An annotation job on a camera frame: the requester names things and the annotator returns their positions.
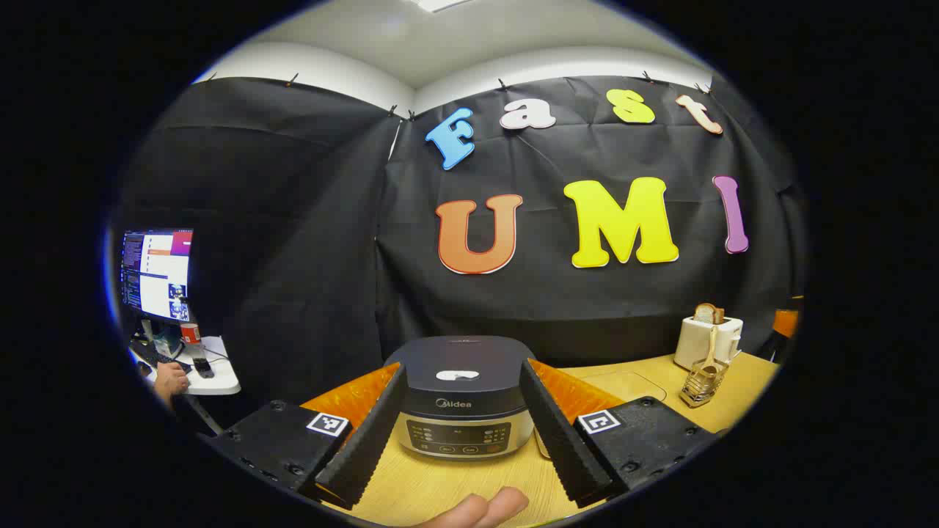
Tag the black keyboard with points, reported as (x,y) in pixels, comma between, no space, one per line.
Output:
(150,356)

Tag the computer monitor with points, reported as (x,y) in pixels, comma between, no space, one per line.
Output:
(158,275)

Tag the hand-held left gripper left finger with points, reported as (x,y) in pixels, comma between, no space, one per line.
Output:
(367,447)

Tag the clear plastic rice container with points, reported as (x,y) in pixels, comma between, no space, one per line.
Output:
(620,385)

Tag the toast bread slice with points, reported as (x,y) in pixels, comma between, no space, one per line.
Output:
(708,314)

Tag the wooden spoon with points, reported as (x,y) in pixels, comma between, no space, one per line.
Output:
(711,345)

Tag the dark grey rice cooker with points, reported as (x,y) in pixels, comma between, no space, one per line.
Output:
(462,367)

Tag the black backdrop cloth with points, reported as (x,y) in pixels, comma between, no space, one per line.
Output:
(293,257)

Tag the orange chair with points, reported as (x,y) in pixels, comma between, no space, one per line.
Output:
(785,321)

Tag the ceiling light panel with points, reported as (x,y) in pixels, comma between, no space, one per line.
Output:
(439,4)

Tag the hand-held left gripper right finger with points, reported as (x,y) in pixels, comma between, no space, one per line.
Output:
(561,440)

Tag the white toaster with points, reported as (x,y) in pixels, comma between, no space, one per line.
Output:
(693,341)

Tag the white side table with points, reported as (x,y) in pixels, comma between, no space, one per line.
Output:
(220,380)

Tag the red label bottle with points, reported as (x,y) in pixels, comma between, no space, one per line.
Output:
(190,334)

